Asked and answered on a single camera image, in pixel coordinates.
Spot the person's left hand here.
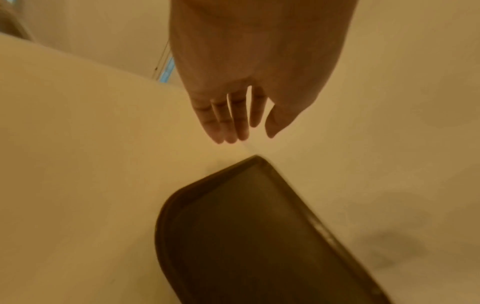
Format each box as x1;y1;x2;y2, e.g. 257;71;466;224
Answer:
168;0;356;145

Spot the light blue panel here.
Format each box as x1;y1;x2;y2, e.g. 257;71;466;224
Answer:
158;56;176;84

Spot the dark brown serving tray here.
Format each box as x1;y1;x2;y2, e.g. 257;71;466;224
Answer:
154;154;393;304

